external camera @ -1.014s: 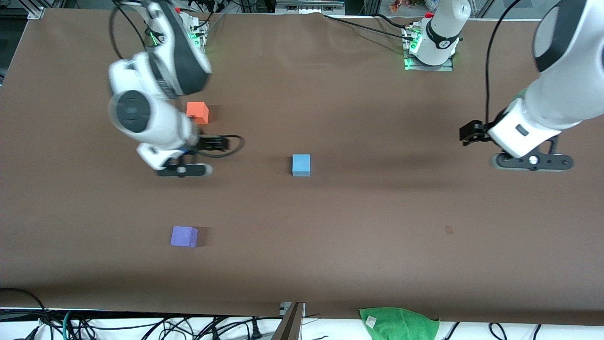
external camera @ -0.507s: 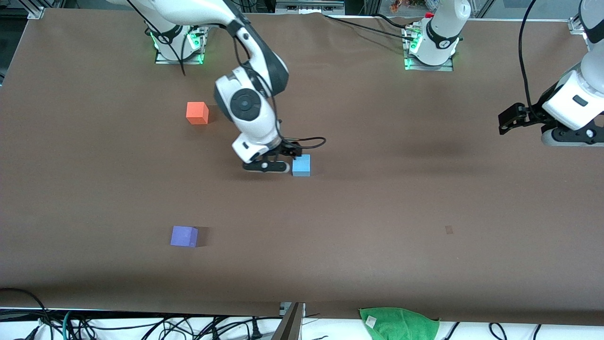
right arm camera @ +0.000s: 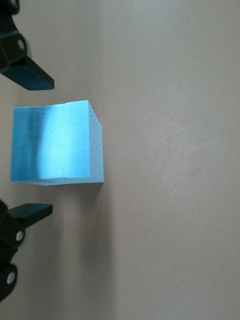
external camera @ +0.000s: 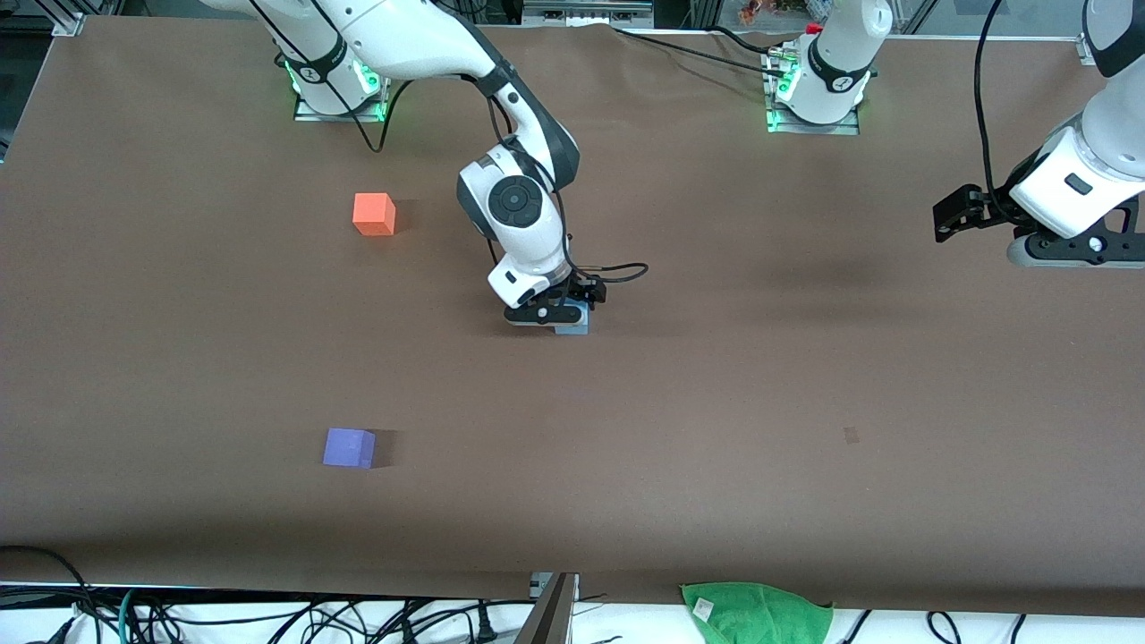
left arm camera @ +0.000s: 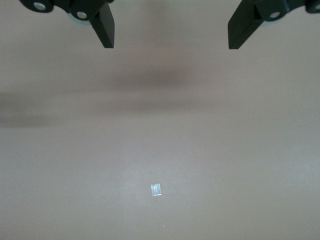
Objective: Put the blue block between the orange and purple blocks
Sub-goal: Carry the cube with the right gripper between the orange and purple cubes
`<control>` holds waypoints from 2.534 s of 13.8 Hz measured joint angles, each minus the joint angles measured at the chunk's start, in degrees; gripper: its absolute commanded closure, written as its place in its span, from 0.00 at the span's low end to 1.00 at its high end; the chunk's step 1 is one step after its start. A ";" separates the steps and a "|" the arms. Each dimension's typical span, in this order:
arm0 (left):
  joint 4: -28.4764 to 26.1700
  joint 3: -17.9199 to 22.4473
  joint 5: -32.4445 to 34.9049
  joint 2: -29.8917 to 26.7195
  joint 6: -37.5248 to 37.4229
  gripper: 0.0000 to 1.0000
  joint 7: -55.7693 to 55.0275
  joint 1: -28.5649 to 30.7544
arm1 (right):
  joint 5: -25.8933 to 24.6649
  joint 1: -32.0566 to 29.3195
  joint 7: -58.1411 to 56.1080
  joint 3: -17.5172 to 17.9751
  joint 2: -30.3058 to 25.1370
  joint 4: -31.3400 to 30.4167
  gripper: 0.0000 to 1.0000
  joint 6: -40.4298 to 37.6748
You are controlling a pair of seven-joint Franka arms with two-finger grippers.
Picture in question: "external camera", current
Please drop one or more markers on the orange foam block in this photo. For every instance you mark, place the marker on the orange foam block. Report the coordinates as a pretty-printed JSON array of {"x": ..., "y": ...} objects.
[{"x": 374, "y": 215}]

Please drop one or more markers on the aluminium profile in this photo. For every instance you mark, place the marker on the aluminium profile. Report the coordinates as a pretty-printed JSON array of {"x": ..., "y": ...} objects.
[
  {"x": 70, "y": 23},
  {"x": 1089, "y": 49}
]

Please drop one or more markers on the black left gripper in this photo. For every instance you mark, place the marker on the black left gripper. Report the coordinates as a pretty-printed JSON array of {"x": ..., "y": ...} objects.
[{"x": 991, "y": 212}]

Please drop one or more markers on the purple foam block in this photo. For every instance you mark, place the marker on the purple foam block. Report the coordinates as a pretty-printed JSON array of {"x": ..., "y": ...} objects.
[{"x": 349, "y": 448}]

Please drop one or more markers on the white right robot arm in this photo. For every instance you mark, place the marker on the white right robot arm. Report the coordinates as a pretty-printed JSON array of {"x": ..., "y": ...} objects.
[{"x": 519, "y": 206}]

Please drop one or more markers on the brown paper table cover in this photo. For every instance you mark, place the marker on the brown paper table cover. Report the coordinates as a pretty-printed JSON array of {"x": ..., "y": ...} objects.
[{"x": 716, "y": 402}]

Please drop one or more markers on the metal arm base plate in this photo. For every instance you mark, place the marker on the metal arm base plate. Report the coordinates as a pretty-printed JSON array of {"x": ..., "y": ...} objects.
[
  {"x": 309, "y": 114},
  {"x": 850, "y": 128}
]

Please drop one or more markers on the aluminium frame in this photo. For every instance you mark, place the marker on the aluminium frame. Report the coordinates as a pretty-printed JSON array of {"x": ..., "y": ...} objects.
[{"x": 581, "y": 13}]

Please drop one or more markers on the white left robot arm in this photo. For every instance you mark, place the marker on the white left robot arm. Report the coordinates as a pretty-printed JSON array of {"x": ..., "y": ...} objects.
[{"x": 841, "y": 54}]

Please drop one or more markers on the blue foam block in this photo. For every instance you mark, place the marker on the blue foam block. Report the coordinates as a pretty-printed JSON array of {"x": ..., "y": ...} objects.
[{"x": 574, "y": 326}]

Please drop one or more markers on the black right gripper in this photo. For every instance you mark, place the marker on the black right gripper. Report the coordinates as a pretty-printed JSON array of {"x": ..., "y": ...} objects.
[{"x": 584, "y": 292}]

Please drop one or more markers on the orange toy items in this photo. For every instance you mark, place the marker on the orange toy items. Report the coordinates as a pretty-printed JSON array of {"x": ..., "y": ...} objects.
[{"x": 756, "y": 11}]

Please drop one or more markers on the green cloth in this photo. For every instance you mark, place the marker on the green cloth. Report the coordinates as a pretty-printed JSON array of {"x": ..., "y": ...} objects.
[{"x": 760, "y": 615}]

